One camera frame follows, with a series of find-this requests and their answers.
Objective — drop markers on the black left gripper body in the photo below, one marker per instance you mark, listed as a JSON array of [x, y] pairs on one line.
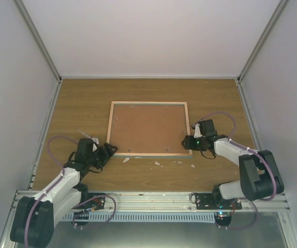
[[98, 160]]

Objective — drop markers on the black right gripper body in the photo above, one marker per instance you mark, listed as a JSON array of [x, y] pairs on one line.
[[196, 146]]

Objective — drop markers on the clear handled screwdriver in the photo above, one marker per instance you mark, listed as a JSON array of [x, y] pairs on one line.
[[85, 135]]

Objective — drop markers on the turquoise picture frame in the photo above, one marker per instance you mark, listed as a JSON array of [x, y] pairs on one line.
[[149, 129]]

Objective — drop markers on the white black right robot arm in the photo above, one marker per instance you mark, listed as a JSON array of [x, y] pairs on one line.
[[225, 147]]

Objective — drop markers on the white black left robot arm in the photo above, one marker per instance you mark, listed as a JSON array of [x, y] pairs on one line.
[[37, 216]]

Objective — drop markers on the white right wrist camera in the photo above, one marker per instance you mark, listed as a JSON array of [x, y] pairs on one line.
[[197, 131]]

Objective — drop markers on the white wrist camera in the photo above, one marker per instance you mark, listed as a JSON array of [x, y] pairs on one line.
[[197, 131], [95, 143]]

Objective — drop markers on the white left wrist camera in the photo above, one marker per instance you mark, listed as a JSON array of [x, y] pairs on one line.
[[95, 143]]

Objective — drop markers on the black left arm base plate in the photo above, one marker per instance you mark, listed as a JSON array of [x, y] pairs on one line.
[[93, 201]]

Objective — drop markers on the aluminium front rail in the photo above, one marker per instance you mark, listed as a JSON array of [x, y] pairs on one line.
[[180, 202]]

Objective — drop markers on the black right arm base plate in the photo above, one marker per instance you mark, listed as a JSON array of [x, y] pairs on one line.
[[205, 200]]

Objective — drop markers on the grey slotted cable duct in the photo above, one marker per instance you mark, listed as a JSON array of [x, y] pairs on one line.
[[182, 217]]

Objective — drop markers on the aluminium corner post right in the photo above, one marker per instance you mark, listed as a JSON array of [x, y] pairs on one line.
[[263, 37]]

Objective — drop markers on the aluminium corner post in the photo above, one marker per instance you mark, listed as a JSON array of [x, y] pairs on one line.
[[263, 37], [33, 30]]

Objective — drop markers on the aluminium corner post left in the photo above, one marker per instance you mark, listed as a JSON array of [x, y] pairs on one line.
[[33, 30]]

